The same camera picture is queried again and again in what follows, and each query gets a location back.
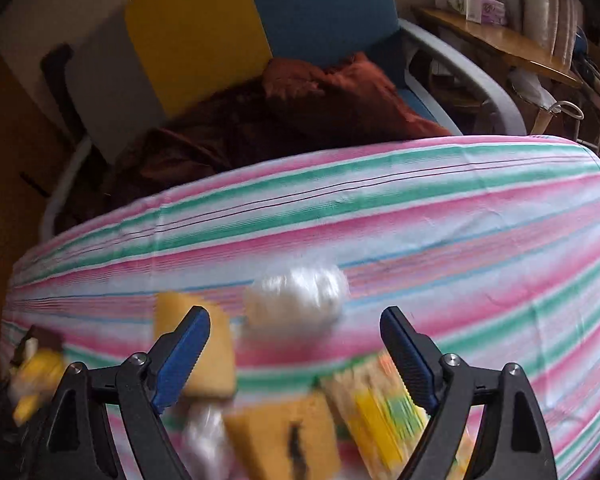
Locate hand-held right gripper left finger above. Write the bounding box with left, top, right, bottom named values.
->
left=44, top=305, right=212, bottom=480

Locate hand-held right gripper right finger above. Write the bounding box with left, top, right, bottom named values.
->
left=380, top=306, right=558, bottom=480

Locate yellow green packet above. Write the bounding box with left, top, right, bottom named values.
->
left=320, top=352, right=473, bottom=480

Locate white plastic-wrapped ball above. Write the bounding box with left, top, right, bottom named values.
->
left=243, top=264, right=350, bottom=341

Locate clear plastic-wrapped item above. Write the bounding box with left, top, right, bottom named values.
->
left=182, top=400, right=236, bottom=480

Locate yellow sponge with dark slit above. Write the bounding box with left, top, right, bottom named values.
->
left=224, top=395, right=343, bottom=480

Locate pink green striped bedsheet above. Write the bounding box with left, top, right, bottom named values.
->
left=0, top=135, right=600, bottom=480

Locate yellow cloth with toy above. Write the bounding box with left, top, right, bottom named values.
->
left=10, top=325, right=68, bottom=426

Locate dark red blanket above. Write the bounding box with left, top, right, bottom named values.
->
left=60, top=52, right=453, bottom=231

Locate wooden shelf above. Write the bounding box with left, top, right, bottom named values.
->
left=412, top=6, right=600, bottom=151

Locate grey yellow blue chair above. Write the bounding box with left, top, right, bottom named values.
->
left=40, top=0, right=528, bottom=241

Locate pink box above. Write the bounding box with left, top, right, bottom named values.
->
left=480, top=0, right=508, bottom=26

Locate white board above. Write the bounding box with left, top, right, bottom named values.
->
left=0, top=0, right=146, bottom=126

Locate pale pink curtain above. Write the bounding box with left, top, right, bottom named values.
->
left=500, top=0, right=588, bottom=61

